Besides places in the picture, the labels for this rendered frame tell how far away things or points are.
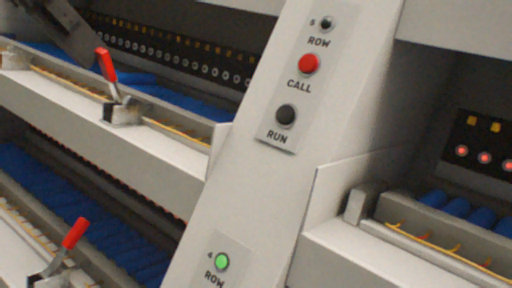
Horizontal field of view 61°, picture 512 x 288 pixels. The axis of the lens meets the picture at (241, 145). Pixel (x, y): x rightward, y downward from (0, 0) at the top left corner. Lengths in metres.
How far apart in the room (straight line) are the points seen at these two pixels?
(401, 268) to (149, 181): 0.23
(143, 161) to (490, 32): 0.30
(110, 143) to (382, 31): 0.28
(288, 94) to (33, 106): 0.36
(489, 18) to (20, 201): 0.59
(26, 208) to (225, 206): 0.38
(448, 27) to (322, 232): 0.17
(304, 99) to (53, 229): 0.39
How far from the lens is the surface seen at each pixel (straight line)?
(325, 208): 0.33
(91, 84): 0.61
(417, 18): 0.35
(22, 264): 0.59
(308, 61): 0.34
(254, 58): 0.57
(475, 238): 0.35
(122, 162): 0.45
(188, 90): 0.62
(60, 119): 0.55
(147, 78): 0.62
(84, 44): 0.45
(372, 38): 0.34
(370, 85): 0.34
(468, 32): 0.34
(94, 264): 0.55
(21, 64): 0.71
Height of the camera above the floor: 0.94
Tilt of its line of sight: level
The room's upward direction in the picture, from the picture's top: 24 degrees clockwise
